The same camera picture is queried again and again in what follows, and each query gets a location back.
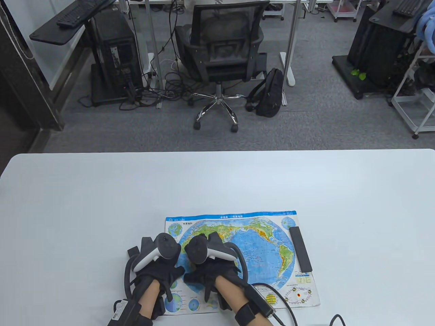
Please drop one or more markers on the person's right hand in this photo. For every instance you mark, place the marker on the person's right hand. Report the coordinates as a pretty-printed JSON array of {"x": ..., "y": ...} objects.
[{"x": 217, "y": 270}]

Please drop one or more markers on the person's left hand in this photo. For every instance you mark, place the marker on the person's left hand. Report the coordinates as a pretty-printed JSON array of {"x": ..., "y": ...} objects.
[{"x": 159, "y": 271}]

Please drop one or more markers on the black bar paperweight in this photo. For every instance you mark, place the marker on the black bar paperweight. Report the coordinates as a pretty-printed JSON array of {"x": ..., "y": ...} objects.
[
  {"x": 300, "y": 249},
  {"x": 133, "y": 253}
]

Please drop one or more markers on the colourful world map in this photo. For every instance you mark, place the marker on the colourful world map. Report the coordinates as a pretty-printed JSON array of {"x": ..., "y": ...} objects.
[{"x": 258, "y": 244}]

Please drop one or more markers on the person's left forearm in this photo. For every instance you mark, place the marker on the person's left forearm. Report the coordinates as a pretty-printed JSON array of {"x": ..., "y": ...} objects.
[{"x": 149, "y": 299}]

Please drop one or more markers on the person's right forearm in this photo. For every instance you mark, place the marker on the person's right forearm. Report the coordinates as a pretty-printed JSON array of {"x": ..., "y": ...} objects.
[{"x": 234, "y": 292}]

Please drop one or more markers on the grey left hand controller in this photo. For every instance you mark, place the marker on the grey left hand controller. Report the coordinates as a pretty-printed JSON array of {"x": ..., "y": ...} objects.
[{"x": 166, "y": 246}]

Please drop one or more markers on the grey hand controller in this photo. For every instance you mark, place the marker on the grey hand controller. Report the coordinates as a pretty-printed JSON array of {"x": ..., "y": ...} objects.
[
  {"x": 198, "y": 249},
  {"x": 166, "y": 246}
]

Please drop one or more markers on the grey right hand controller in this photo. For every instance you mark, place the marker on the grey right hand controller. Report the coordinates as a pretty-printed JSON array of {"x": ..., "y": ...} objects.
[{"x": 198, "y": 249}]

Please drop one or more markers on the black left wrist sensor box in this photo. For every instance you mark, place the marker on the black left wrist sensor box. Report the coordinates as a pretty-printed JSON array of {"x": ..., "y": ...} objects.
[{"x": 125, "y": 312}]

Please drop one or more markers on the black wrist sensor box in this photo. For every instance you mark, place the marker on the black wrist sensor box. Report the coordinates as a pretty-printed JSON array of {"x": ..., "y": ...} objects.
[
  {"x": 260, "y": 302},
  {"x": 125, "y": 312}
]

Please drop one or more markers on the black right wrist sensor box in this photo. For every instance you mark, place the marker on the black right wrist sensor box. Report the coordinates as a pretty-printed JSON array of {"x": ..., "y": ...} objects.
[{"x": 260, "y": 302}]

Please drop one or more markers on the black backpack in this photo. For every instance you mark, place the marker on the black backpack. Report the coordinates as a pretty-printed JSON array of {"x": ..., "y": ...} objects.
[{"x": 270, "y": 91}]

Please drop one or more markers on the black computer tower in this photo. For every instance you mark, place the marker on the black computer tower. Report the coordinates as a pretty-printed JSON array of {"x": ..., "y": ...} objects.
[
  {"x": 373, "y": 44},
  {"x": 115, "y": 40}
]

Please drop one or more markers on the black mesh office chair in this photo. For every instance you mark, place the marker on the black mesh office chair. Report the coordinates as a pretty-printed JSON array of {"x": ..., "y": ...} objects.
[{"x": 224, "y": 34}]

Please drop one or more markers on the black rolling computer stand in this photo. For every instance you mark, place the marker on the black rolling computer stand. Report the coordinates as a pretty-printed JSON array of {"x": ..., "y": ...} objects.
[
  {"x": 47, "y": 35},
  {"x": 343, "y": 68}
]

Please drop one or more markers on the small green object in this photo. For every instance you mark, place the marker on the small green object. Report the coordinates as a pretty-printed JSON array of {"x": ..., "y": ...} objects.
[{"x": 363, "y": 76}]

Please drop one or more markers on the white desk with metal legs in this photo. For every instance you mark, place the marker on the white desk with metal legs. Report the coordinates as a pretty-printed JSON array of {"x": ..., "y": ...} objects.
[{"x": 293, "y": 34}]

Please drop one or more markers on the white metal rack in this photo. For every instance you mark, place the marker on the white metal rack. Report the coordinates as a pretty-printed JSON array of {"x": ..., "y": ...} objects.
[{"x": 418, "y": 108}]

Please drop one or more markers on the white rolling cart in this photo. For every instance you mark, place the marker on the white rolling cart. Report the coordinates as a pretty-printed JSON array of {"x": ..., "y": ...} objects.
[
  {"x": 343, "y": 6},
  {"x": 273, "y": 13}
]

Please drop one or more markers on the black keyboard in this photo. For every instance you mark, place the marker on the black keyboard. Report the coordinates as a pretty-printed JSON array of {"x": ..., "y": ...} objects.
[
  {"x": 80, "y": 13},
  {"x": 407, "y": 6}
]

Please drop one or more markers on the black fabric bag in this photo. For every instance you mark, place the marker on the black fabric bag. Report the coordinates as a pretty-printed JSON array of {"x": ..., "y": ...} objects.
[{"x": 424, "y": 78}]

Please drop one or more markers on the light blue cloth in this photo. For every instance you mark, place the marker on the light blue cloth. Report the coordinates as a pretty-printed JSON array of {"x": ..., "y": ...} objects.
[{"x": 426, "y": 27}]

